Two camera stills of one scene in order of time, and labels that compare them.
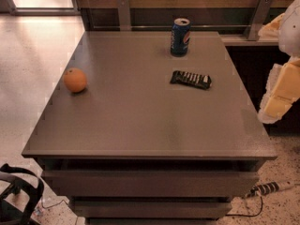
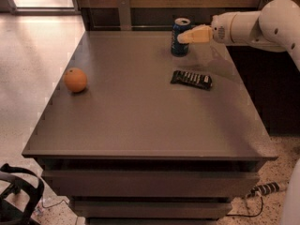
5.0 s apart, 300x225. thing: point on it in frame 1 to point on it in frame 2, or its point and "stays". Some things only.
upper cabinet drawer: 150,183 stays
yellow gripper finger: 282,91 to 224,30
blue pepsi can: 180,37 stays
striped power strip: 263,188 stays
